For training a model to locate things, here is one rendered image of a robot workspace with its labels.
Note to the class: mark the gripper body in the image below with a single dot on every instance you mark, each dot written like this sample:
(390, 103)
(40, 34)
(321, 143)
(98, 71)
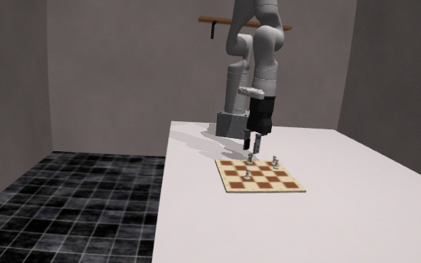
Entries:
(263, 94)

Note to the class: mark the brown and tan chessboard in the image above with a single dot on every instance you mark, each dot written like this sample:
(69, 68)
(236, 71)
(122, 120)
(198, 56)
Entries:
(263, 177)

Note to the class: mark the white rook chess piece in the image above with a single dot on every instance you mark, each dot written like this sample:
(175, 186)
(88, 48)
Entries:
(249, 160)

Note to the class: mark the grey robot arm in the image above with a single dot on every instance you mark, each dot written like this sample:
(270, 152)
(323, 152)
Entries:
(267, 39)

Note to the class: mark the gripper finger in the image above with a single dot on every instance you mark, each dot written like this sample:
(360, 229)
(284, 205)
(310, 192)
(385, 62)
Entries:
(247, 139)
(257, 142)

